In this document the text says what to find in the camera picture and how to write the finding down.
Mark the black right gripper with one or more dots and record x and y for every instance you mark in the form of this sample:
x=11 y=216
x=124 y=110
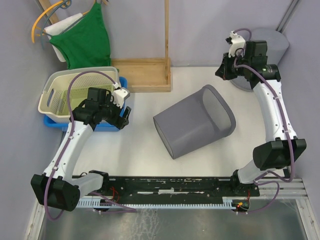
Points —
x=223 y=70

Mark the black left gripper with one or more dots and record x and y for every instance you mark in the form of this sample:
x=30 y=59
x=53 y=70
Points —
x=118 y=121

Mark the grey round plastic bin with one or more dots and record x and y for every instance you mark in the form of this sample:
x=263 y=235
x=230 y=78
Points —
x=277 y=45

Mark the grey slotted laundry basket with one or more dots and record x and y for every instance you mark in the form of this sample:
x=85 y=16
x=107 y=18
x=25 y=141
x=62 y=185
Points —
x=200 y=119

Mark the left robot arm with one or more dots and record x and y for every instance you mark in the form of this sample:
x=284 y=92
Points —
x=56 y=187

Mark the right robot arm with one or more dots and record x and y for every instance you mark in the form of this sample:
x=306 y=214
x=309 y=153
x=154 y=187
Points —
x=282 y=147

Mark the pale green plastic tray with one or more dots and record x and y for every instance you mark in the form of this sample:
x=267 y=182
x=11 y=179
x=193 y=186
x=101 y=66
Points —
x=76 y=96

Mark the cream plastic basket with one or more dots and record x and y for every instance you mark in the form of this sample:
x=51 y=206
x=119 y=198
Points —
x=53 y=100

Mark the blue plastic tub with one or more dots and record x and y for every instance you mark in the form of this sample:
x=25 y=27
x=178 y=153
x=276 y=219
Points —
x=102 y=127

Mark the green cloth garment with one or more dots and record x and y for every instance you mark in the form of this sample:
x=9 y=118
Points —
x=87 y=43

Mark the white towel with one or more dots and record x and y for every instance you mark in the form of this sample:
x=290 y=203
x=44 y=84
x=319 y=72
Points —
x=59 y=27

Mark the yellow clothes hanger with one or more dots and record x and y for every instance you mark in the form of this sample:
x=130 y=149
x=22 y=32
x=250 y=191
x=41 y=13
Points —
x=36 y=32

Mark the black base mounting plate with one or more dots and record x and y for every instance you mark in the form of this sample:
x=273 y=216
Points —
x=163 y=199

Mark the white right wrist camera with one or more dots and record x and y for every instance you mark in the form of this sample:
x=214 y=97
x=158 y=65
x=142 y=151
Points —
x=236 y=42

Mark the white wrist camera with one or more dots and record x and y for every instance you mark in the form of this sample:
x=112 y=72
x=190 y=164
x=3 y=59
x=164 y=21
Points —
x=236 y=42
x=120 y=94

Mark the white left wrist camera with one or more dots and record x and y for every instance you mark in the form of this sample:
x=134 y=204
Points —
x=120 y=94

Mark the wooden slanted post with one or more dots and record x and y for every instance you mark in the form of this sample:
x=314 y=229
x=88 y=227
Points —
x=48 y=7

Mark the wooden upright post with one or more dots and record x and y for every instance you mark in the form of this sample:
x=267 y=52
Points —
x=166 y=29

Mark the aluminium frame rail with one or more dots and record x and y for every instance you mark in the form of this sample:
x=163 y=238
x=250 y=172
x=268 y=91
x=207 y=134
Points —
x=287 y=187

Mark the light blue cable duct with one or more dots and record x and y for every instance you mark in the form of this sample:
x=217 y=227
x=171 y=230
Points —
x=96 y=202

